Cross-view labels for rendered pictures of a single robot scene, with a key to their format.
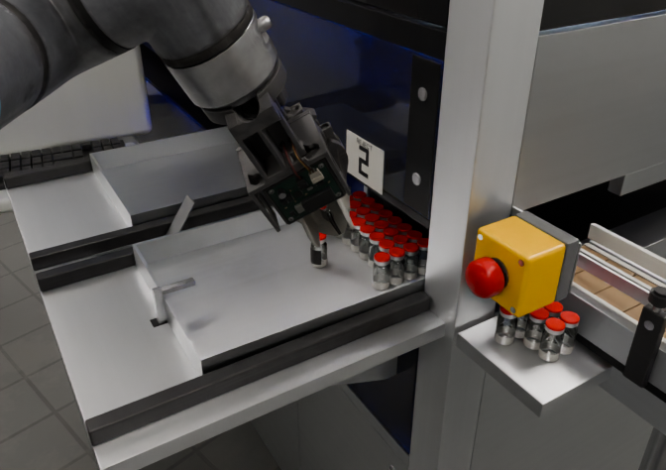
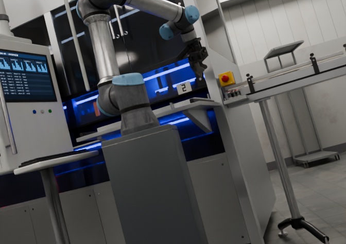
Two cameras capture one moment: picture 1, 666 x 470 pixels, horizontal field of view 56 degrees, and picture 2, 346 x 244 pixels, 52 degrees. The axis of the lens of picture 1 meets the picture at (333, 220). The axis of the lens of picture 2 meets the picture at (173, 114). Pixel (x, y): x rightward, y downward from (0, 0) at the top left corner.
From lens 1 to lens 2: 1.68 m
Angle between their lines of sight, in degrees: 51
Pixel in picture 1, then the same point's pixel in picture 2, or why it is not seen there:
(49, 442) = not seen: outside the picture
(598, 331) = (242, 91)
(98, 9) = not seen: hidden behind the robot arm
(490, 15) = (204, 41)
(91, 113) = (58, 149)
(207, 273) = not seen: hidden behind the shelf
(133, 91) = (68, 141)
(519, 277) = (230, 74)
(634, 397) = (255, 97)
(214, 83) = (193, 34)
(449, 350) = (223, 107)
